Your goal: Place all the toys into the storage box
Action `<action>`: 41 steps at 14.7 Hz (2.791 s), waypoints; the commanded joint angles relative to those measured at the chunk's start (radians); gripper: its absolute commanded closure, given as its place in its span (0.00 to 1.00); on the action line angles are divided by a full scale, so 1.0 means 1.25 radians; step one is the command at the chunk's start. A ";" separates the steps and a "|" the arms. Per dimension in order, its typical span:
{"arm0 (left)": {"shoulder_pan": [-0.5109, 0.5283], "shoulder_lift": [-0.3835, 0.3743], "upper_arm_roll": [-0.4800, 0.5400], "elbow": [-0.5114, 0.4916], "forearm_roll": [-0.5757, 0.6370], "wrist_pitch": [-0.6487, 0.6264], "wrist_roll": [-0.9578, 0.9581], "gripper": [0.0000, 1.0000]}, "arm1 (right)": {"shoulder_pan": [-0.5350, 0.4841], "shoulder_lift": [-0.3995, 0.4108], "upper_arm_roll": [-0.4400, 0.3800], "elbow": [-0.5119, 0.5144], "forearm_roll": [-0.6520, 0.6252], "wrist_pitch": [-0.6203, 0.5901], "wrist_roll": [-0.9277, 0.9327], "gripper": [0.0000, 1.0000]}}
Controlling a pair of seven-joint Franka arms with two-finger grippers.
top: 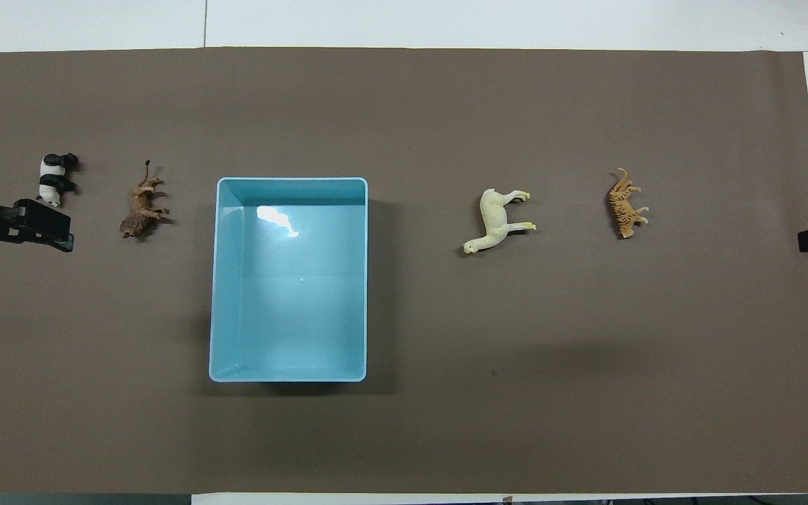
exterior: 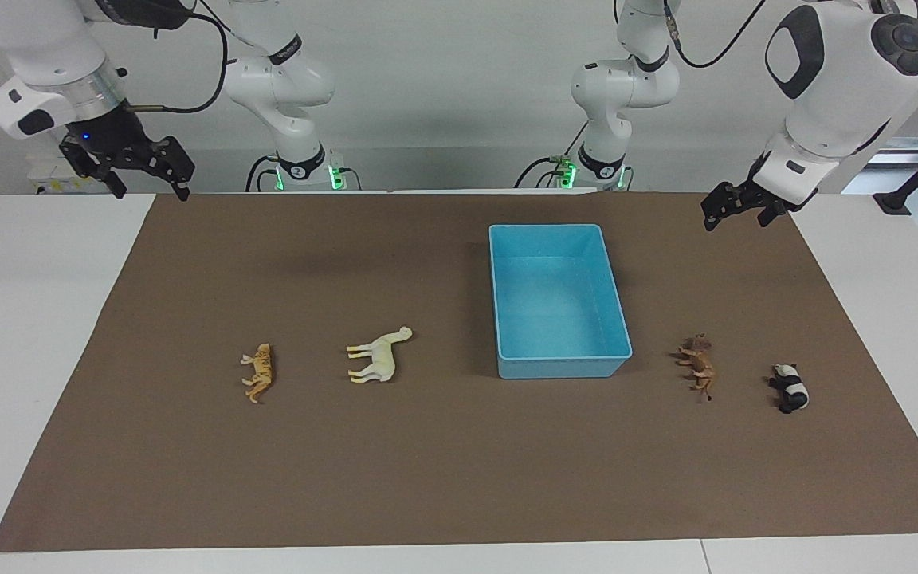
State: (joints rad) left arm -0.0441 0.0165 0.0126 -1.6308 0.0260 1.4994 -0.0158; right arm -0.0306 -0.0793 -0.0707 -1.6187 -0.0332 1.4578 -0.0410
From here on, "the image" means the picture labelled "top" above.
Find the black and white panda toy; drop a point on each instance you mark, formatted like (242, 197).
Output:
(53, 170)

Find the brown lion toy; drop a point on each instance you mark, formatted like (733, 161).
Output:
(142, 203)

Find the orange striped tiger toy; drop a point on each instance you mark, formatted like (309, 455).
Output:
(623, 207)

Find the cream llama toy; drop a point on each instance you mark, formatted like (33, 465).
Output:
(494, 219)

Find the light blue plastic storage box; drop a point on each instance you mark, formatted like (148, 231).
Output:
(288, 301)

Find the brown paper table mat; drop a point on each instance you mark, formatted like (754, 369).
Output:
(446, 435)

